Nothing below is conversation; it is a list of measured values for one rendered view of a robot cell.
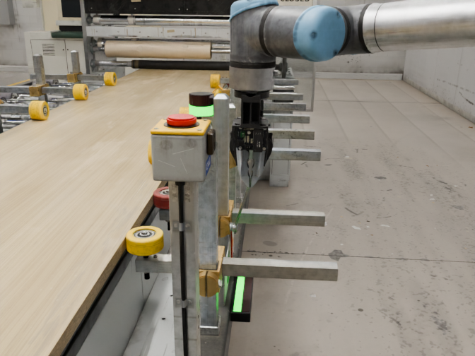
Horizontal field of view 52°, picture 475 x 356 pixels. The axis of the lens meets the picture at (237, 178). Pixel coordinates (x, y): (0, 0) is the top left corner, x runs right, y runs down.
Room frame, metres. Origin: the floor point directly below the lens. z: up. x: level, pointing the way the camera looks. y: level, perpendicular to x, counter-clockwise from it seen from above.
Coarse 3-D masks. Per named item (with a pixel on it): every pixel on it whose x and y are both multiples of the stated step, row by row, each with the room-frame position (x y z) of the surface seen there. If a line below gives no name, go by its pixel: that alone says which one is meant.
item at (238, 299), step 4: (240, 280) 1.10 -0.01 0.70; (244, 280) 1.10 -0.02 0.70; (240, 284) 1.08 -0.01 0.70; (236, 288) 1.06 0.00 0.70; (240, 288) 1.06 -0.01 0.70; (236, 292) 1.04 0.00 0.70; (240, 292) 1.04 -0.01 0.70; (236, 296) 1.03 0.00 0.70; (240, 296) 1.03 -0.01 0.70; (236, 300) 1.01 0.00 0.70; (240, 300) 1.01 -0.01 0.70; (236, 304) 0.99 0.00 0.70; (240, 304) 0.99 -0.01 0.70; (236, 308) 0.97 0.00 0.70; (240, 308) 0.98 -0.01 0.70
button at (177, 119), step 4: (168, 116) 0.64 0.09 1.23; (172, 116) 0.64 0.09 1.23; (176, 116) 0.64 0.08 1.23; (180, 116) 0.64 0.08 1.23; (184, 116) 0.64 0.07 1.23; (188, 116) 0.64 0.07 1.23; (192, 116) 0.64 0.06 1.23; (168, 120) 0.63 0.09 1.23; (172, 120) 0.62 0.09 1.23; (176, 120) 0.62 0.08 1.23; (180, 120) 0.62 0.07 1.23; (184, 120) 0.62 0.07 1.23; (188, 120) 0.62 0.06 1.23; (192, 120) 0.63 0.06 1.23; (196, 120) 0.64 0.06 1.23; (172, 124) 0.62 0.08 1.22; (176, 124) 0.62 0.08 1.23; (180, 124) 0.62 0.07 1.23; (184, 124) 0.62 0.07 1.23; (188, 124) 0.62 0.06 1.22; (192, 124) 0.63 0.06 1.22
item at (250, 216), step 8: (160, 208) 1.19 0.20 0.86; (160, 216) 1.18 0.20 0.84; (168, 216) 1.18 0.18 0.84; (232, 216) 1.17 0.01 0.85; (240, 216) 1.17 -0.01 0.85; (248, 216) 1.17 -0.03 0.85; (256, 216) 1.17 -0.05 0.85; (264, 216) 1.16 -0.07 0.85; (272, 216) 1.16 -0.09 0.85; (280, 216) 1.16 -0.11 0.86; (288, 216) 1.16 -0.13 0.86; (296, 216) 1.16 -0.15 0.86; (304, 216) 1.16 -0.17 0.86; (312, 216) 1.16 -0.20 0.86; (320, 216) 1.15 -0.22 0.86; (272, 224) 1.16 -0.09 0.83; (280, 224) 1.16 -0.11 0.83; (288, 224) 1.16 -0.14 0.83; (296, 224) 1.16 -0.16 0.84; (304, 224) 1.16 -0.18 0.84; (312, 224) 1.16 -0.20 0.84; (320, 224) 1.15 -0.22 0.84
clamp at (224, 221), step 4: (232, 200) 1.23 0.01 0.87; (232, 204) 1.20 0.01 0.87; (232, 208) 1.18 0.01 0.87; (228, 212) 1.15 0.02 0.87; (220, 216) 1.12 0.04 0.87; (224, 216) 1.12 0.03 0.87; (228, 216) 1.12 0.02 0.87; (220, 220) 1.10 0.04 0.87; (224, 220) 1.10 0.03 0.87; (228, 220) 1.12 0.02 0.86; (220, 224) 1.10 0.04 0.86; (224, 224) 1.10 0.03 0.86; (228, 224) 1.11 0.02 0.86; (220, 228) 1.10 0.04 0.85; (224, 228) 1.10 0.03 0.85; (228, 228) 1.10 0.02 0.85; (220, 232) 1.10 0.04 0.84; (224, 232) 1.10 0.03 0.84; (228, 232) 1.10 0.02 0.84; (220, 236) 1.10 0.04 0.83; (224, 236) 1.10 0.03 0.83
